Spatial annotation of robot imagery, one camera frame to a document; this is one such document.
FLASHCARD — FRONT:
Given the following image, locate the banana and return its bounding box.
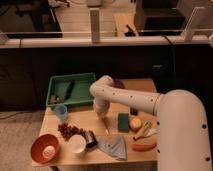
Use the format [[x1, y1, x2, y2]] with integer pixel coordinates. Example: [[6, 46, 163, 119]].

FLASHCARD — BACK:
[[133, 121, 157, 141]]

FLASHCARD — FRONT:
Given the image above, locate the white post on counter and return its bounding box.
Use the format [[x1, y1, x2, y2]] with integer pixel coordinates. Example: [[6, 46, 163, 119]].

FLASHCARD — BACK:
[[90, 8, 100, 43]]

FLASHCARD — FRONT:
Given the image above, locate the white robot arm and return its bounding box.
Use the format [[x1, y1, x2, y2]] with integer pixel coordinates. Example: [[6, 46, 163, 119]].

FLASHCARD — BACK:
[[89, 75, 213, 171]]

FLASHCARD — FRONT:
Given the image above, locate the green sponge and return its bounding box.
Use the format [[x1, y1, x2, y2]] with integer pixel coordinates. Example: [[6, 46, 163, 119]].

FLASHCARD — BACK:
[[118, 113, 129, 132]]

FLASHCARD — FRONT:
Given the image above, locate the white cup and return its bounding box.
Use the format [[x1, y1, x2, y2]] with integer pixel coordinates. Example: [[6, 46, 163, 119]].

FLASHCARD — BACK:
[[68, 135, 86, 155]]

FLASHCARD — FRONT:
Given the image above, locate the metal fork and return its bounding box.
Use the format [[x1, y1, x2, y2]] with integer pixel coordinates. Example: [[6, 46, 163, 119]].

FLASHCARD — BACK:
[[102, 117, 110, 135]]

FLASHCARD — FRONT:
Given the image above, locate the white egg in bowl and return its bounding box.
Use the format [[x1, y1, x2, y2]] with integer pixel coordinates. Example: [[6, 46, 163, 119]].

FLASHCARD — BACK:
[[42, 146, 55, 159]]

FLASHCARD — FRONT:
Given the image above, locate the black spatula in tray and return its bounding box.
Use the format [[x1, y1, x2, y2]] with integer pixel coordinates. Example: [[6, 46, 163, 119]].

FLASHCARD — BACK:
[[65, 80, 75, 99]]

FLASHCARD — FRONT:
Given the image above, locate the bunch of dark grapes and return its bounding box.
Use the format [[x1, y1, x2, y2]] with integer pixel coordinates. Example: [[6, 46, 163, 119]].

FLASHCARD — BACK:
[[58, 123, 85, 141]]

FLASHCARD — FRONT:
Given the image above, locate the metal can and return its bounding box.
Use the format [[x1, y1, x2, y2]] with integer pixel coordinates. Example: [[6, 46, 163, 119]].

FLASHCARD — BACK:
[[86, 131, 98, 148]]

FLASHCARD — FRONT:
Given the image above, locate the blue grey cloth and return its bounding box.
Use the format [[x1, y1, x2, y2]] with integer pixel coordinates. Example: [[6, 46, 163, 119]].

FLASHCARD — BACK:
[[98, 135, 127, 161]]

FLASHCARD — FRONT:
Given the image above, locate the black monitor box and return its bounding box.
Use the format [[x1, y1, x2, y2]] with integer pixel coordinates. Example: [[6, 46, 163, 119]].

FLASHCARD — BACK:
[[134, 0, 185, 36]]

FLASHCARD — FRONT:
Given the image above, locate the peach fruit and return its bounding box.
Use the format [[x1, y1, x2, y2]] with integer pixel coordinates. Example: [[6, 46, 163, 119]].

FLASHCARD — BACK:
[[130, 118, 142, 132]]

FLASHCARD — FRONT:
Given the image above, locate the orange bowl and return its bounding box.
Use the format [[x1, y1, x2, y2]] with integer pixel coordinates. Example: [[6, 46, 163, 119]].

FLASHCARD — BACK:
[[31, 134, 60, 164]]

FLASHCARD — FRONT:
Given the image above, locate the small grey item in tray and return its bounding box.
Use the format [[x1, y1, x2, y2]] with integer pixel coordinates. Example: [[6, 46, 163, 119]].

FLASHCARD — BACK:
[[50, 95, 60, 104]]

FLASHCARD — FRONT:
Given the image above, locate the wooden table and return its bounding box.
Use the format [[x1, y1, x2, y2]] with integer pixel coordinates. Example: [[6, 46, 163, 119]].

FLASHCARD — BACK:
[[31, 78, 159, 171]]

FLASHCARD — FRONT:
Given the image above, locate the small black block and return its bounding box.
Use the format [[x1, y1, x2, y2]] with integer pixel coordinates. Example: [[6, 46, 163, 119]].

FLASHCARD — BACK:
[[130, 108, 138, 116]]

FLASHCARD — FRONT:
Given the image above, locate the green plastic tray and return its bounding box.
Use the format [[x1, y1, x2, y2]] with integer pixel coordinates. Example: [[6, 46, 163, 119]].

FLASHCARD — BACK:
[[46, 73, 96, 108]]

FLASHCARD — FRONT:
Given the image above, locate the blue plastic cup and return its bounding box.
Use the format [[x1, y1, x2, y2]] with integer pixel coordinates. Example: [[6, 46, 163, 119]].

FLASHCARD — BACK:
[[54, 105, 68, 122]]

